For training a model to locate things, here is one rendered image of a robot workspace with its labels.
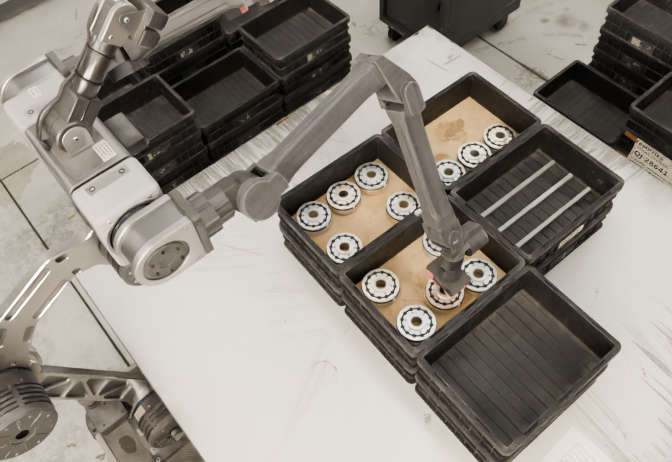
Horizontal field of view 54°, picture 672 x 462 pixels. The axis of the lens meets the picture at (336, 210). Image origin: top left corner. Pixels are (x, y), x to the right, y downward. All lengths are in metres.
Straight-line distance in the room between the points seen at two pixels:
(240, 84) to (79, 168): 1.79
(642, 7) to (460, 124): 1.37
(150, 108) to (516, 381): 1.83
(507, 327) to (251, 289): 0.75
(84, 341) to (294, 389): 1.27
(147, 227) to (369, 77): 0.51
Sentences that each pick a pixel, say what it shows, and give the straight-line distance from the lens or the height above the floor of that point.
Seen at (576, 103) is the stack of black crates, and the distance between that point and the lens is 3.10.
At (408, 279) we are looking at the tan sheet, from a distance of 1.82.
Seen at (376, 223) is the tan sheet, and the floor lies 0.83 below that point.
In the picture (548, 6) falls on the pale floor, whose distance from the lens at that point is 4.01.
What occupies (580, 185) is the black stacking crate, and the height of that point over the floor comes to 0.83.
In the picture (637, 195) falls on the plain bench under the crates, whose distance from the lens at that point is 2.28.
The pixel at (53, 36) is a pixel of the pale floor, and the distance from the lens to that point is 4.22.
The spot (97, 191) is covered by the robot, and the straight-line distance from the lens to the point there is 1.22.
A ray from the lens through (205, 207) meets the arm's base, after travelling 1.19.
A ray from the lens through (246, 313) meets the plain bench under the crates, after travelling 1.96.
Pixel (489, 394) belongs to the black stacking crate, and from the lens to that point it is 1.71.
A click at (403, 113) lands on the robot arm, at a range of 1.38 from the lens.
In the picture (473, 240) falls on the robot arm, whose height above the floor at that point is 1.07.
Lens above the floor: 2.43
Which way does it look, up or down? 55 degrees down
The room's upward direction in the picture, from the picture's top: 6 degrees counter-clockwise
